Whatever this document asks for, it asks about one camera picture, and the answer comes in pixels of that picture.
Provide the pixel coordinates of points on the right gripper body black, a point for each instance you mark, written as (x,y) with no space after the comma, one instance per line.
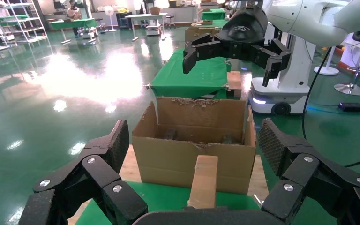
(245,28)

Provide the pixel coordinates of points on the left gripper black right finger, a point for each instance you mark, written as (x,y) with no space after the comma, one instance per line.
(316,180)

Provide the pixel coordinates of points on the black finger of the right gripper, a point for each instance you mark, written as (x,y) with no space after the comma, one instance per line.
(204,49)
(273,57)

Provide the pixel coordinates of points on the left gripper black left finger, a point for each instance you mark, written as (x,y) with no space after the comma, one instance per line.
(74,186)

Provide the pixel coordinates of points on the small taped cardboard box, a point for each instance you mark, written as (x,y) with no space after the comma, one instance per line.
(203,183)

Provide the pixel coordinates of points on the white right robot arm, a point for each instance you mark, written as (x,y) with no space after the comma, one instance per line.
(316,18)

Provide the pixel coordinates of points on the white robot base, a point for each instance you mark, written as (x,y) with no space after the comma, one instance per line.
(293,71)

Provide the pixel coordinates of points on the brown background cardboard box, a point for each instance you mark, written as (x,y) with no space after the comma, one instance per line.
(200,32)

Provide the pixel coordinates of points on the large open cardboard carton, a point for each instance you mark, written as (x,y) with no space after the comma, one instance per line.
(167,164)

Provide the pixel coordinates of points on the plain green tablecloth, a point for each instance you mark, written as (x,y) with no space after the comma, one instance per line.
(192,77)

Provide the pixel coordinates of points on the white round stand base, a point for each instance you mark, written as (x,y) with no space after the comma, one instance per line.
(326,70)

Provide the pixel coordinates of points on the white background table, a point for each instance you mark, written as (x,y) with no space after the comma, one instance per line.
(146,16)

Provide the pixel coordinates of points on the black power adapter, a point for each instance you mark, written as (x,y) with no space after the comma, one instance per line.
(350,107)

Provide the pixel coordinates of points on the white standing fan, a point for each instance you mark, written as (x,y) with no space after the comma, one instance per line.
(109,11)

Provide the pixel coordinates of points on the green covered background table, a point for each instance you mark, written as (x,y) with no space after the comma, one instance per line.
(73,23)

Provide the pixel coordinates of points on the person in white shirt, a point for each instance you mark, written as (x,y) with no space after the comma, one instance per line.
(73,14)

